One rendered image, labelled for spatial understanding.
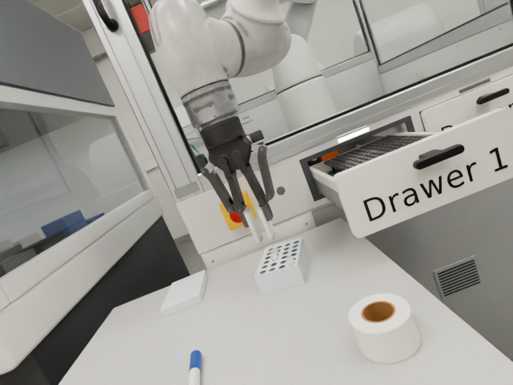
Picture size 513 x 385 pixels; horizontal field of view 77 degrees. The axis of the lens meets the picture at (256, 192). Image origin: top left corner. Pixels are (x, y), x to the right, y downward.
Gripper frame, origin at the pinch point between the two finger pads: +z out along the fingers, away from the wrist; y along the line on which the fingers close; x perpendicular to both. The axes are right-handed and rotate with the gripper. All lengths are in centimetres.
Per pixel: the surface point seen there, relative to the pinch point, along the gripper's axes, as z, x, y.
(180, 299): 9.7, -2.3, -21.6
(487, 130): -3.3, 0.1, 39.8
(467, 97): -5, 32, 50
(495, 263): 40, 33, 47
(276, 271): 7.8, -5.3, 1.2
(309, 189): 2.2, 22.9, 8.1
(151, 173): -12, 310, -209
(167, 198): 25, 311, -204
